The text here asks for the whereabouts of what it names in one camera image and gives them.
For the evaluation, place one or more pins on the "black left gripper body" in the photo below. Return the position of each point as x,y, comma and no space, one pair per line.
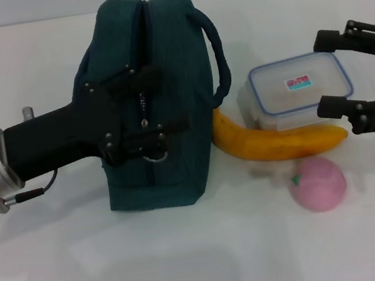
66,134

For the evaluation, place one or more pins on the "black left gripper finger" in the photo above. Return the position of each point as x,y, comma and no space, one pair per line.
143,78
138,144

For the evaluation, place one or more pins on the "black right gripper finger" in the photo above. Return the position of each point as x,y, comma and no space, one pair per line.
367,113
362,36

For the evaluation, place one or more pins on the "dark teal fabric lunch bag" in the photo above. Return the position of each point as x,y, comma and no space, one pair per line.
168,62

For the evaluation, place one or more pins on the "clear plastic food container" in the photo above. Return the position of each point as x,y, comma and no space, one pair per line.
293,89

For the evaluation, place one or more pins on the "pink toy peach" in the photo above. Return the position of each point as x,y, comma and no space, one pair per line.
318,188

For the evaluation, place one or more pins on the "yellow banana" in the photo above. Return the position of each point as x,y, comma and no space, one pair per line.
266,144

